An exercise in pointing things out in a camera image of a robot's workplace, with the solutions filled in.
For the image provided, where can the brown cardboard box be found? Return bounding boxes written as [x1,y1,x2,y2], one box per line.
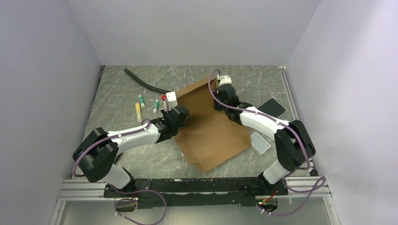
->
[175,77,251,173]

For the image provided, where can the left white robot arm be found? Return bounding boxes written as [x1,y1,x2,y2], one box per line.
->
[72,105,190,197]

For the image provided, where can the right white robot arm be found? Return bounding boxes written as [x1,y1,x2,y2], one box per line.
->
[209,84,316,195]

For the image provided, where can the green white glue stick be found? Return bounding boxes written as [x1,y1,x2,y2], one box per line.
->
[153,99,159,114]
[138,95,145,108]

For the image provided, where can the yellow marker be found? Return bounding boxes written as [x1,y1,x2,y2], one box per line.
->
[135,103,142,122]

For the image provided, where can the right black foam pad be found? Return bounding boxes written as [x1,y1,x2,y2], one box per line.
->
[258,98,286,118]

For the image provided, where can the clear plastic lid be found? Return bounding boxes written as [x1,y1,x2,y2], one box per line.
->
[250,132,271,154]

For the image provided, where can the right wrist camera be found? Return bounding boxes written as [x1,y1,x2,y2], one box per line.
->
[216,75,232,88]

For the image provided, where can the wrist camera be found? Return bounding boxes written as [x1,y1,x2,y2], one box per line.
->
[216,75,232,88]
[161,92,178,109]

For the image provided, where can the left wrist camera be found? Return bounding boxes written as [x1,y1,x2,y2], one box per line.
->
[161,92,178,109]

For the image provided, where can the black corrugated hose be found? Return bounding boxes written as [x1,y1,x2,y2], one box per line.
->
[123,68,172,94]

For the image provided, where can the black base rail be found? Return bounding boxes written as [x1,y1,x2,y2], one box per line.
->
[103,177,288,209]

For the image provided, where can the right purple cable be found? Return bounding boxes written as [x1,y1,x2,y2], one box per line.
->
[207,69,327,218]

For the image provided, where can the aluminium frame rail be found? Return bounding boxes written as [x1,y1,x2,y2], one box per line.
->
[49,179,106,225]

